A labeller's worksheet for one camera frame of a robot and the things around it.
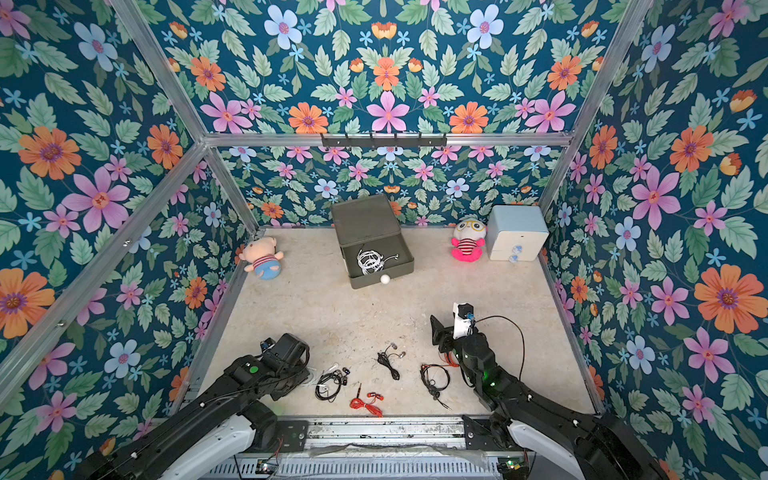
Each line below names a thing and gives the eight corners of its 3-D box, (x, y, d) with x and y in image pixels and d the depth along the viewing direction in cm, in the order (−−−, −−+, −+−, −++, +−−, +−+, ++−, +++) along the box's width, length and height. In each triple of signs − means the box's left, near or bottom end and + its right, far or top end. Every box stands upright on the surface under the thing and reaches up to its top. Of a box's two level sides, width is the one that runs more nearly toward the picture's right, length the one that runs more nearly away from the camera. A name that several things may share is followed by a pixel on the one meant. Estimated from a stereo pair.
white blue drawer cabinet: (487, 264, 111) (497, 234, 99) (478, 224, 125) (486, 193, 112) (535, 264, 111) (551, 234, 99) (521, 224, 125) (534, 193, 112)
